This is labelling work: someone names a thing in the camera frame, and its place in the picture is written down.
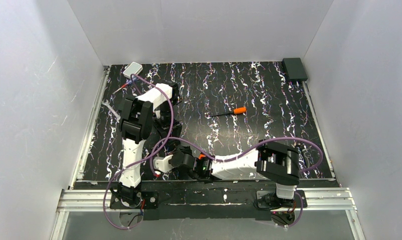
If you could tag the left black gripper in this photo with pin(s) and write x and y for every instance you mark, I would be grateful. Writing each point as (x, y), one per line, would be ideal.
(167, 124)

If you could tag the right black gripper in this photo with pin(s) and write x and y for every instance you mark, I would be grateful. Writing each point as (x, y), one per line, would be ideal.
(173, 158)

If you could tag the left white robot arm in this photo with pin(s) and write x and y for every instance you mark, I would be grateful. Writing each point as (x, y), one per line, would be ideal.
(139, 115)

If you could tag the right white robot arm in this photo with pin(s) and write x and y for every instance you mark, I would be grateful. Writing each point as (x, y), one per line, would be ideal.
(274, 161)

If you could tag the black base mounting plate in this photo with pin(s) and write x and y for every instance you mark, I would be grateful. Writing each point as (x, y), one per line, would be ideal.
(178, 199)

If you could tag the silver open-end wrench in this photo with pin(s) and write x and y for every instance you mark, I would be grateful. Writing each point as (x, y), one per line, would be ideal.
(111, 109)

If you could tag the blue red small screwdriver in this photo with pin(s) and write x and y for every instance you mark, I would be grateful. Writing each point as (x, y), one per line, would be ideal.
(129, 82)

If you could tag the white rectangular box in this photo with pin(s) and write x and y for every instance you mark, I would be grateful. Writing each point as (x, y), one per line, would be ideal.
(132, 69)

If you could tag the black box in corner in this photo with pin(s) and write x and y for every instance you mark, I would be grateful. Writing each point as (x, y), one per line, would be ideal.
(294, 69)

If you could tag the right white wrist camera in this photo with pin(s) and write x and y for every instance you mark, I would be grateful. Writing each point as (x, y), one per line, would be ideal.
(162, 165)

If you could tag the orange handle screwdriver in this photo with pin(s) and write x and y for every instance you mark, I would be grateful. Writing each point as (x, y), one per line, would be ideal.
(237, 111)

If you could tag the aluminium frame rail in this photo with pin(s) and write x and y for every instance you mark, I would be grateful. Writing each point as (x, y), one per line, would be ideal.
(62, 217)

